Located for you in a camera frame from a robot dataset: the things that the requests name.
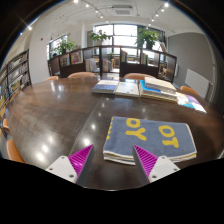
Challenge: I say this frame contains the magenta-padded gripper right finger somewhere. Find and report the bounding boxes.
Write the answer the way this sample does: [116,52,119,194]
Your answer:
[132,144,181,186]

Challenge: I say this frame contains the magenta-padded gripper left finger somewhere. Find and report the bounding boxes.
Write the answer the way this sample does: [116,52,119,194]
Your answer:
[45,144,95,185]

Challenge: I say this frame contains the grey towel with yellow letters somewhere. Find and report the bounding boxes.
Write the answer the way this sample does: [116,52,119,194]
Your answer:
[102,115,198,166]

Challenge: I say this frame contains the orange chair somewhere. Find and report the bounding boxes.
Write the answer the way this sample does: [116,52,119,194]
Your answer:
[44,75,60,82]
[180,85,200,98]
[67,71,97,79]
[6,139,26,164]
[123,72,156,81]

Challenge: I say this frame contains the colourful illustrated magazine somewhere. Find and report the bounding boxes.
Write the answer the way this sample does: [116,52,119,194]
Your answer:
[175,92,198,110]

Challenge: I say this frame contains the large blue-cover book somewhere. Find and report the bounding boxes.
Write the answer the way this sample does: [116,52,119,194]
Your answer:
[138,79,178,103]

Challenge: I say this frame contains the beige hardcover book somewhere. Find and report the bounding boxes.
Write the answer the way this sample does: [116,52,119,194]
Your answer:
[143,76,177,94]

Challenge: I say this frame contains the white book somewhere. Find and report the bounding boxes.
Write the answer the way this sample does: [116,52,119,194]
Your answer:
[114,81,140,98]

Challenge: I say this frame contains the dark blue book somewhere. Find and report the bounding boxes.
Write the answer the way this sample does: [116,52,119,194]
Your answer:
[91,79,120,95]

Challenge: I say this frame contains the dark open shelf unit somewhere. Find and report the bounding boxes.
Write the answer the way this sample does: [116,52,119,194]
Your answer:
[47,45,178,84]

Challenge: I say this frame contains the green potted plant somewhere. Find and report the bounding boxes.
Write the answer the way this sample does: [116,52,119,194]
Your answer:
[53,37,76,56]
[134,27,162,50]
[89,29,112,46]

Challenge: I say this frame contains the small side window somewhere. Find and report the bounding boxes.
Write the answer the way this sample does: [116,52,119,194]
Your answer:
[46,33,69,58]

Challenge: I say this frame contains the large glass window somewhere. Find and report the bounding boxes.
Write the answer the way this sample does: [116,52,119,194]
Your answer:
[93,23,166,51]

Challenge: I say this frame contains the ceiling lights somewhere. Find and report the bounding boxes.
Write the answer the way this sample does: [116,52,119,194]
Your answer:
[19,0,171,31]

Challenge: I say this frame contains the ceiling air conditioner unit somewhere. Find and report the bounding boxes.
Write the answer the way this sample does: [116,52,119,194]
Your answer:
[110,4,135,17]

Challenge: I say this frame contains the large white wall radiator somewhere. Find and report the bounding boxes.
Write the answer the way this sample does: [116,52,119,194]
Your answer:
[184,68,211,99]

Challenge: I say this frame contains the wall bookshelf unit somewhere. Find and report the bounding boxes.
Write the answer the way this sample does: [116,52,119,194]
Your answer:
[0,49,32,111]

